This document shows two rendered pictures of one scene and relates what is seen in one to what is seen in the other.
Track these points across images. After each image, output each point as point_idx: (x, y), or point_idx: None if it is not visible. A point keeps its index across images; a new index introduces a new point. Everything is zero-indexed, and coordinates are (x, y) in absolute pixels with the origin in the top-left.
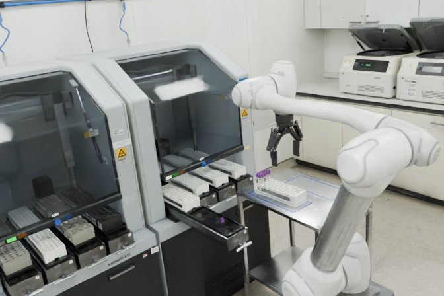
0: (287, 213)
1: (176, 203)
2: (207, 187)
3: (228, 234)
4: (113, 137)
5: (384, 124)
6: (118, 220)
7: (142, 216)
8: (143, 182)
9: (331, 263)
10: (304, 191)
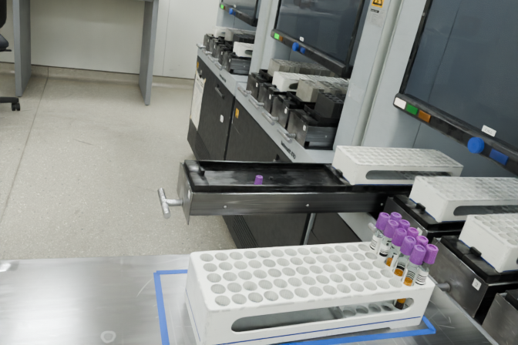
0: (172, 260)
1: (390, 175)
2: (436, 207)
3: (189, 161)
4: None
5: None
6: (329, 108)
7: (352, 140)
8: (378, 82)
9: None
10: (205, 302)
